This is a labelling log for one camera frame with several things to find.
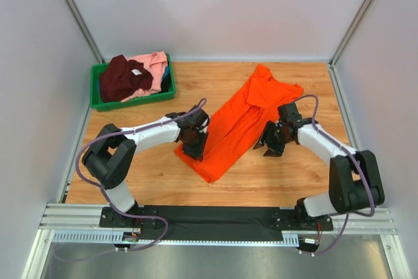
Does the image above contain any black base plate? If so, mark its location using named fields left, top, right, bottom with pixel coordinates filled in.
left=99, top=205, right=334, bottom=240

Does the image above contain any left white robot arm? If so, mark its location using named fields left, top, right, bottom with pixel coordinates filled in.
left=81, top=106, right=210, bottom=219

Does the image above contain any left aluminium frame post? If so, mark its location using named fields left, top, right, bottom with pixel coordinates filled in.
left=64, top=0, right=105, bottom=63

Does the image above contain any pink t shirt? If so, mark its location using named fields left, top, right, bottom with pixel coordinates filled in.
left=121, top=51, right=168, bottom=103

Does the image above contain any right aluminium frame post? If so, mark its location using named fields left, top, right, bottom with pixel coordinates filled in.
left=329, top=0, right=375, bottom=69

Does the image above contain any aluminium frame post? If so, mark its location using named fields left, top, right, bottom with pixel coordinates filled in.
left=329, top=0, right=375, bottom=69
left=64, top=0, right=105, bottom=63

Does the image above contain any green plastic bin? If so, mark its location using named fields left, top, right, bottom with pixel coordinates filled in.
left=89, top=53, right=176, bottom=112

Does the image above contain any grey slotted cable duct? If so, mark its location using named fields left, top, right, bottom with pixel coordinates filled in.
left=51, top=230, right=314, bottom=247

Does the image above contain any orange t shirt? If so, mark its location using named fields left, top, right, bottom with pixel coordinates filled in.
left=174, top=64, right=304, bottom=183

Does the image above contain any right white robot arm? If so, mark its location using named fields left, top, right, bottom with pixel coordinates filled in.
left=253, top=103, right=385, bottom=218

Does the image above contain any blue t shirt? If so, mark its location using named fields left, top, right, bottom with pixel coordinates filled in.
left=162, top=65, right=170, bottom=81

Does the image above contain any maroon t shirt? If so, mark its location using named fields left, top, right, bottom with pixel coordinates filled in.
left=99, top=55, right=153, bottom=103

